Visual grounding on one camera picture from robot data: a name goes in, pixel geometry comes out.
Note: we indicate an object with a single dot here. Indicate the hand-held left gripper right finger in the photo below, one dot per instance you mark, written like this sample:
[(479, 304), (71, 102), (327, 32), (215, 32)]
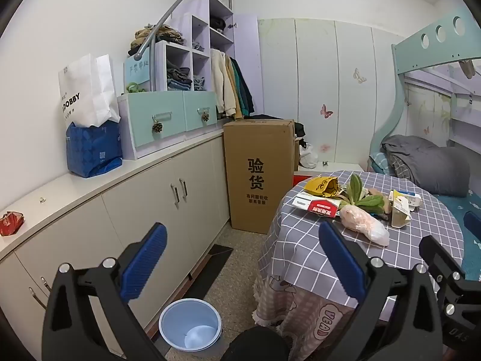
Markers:
[(342, 263)]

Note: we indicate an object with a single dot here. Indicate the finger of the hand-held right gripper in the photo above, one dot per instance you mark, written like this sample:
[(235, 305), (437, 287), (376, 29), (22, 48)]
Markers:
[(472, 226), (437, 255)]

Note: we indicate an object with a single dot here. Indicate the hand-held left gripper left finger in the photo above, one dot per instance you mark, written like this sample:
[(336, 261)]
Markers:
[(144, 259)]

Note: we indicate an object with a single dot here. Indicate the pink plastic bag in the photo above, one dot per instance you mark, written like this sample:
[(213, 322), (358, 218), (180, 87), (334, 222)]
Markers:
[(357, 218)]

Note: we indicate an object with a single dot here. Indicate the red and white box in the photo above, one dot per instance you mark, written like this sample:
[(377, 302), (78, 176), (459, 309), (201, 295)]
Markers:
[(319, 207)]

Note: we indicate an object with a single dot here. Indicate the light blue trash bin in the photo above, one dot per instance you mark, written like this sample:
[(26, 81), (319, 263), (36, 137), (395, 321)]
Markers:
[(176, 319)]

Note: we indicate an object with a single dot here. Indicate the green leafy vegetable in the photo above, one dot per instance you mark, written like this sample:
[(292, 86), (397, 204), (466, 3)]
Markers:
[(355, 191)]

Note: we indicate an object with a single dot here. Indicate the table with grey checked cloth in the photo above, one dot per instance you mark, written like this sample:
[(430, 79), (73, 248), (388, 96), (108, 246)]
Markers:
[(300, 240)]

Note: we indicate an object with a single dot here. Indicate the beige drink carton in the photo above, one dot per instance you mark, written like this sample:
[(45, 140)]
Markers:
[(399, 214)]

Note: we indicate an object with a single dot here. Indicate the white low cabinet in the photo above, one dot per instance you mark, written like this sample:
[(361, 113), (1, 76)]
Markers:
[(150, 195)]

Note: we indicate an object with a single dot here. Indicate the white carton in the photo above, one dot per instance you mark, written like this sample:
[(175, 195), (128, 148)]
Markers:
[(407, 197)]

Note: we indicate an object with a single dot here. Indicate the grey blanket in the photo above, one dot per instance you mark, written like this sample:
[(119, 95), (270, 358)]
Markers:
[(432, 165)]

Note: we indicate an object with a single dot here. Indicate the yellow snack packet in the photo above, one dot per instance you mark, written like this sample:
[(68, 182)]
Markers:
[(319, 186)]

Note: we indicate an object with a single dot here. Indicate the red storage box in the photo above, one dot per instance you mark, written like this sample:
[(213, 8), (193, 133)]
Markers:
[(298, 179)]

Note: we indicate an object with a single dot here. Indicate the white plastic bag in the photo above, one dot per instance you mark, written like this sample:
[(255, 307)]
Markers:
[(308, 156)]

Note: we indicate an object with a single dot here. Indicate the dark cloth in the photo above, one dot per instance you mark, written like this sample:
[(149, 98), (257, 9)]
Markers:
[(255, 346)]

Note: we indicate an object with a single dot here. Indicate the blue plastic package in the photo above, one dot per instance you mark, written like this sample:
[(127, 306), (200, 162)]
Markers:
[(94, 150)]

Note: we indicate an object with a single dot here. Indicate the pinecone drawer ornament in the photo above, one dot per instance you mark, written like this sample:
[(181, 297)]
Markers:
[(157, 127), (205, 117)]

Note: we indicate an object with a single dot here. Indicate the tall cardboard box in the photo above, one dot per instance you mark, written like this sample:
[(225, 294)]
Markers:
[(255, 158)]

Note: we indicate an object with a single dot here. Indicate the red wrapper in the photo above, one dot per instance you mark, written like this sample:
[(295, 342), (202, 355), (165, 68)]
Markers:
[(10, 223)]

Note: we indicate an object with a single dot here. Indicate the black clothes heap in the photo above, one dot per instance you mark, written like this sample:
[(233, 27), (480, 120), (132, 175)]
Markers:
[(300, 129)]

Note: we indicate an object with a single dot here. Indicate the teal drawer unit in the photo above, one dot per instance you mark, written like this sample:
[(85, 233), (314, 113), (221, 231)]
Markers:
[(165, 112)]

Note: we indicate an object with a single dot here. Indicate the pink butterfly sticker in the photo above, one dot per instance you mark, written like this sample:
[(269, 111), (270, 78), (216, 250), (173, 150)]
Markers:
[(326, 111)]

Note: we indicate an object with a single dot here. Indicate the brown hanging object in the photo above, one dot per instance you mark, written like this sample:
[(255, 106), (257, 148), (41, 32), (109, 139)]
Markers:
[(468, 67)]

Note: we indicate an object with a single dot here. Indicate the white paper shopping bag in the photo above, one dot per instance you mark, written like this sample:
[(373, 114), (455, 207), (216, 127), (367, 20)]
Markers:
[(86, 90)]

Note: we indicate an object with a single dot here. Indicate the white wardrobe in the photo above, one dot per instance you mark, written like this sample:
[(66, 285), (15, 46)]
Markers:
[(315, 82)]

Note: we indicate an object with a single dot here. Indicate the folded clothes in shelf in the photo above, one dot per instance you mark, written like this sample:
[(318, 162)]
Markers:
[(178, 79)]

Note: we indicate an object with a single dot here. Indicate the beige butterfly sticker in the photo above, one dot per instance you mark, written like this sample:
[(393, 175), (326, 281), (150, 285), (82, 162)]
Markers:
[(360, 76)]

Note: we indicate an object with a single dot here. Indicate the teal bunk bed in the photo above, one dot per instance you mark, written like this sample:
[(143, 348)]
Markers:
[(432, 41)]

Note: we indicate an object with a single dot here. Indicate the teal sign board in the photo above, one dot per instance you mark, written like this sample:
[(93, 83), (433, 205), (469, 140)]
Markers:
[(137, 69)]

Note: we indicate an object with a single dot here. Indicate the cream hanging jacket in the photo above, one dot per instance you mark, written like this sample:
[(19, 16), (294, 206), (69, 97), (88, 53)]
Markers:
[(221, 82)]

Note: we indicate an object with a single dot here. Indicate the dark green hanging clothes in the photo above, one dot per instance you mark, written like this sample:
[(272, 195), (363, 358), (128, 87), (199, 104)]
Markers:
[(245, 90)]

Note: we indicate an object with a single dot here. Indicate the pile of clothes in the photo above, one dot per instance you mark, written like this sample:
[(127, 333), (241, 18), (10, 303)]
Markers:
[(158, 34)]

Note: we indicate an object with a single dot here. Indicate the dark folded clothes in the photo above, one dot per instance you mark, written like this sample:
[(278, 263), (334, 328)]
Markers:
[(217, 22)]

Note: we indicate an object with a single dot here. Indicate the grey metal handrail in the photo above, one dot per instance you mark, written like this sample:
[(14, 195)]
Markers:
[(176, 8)]

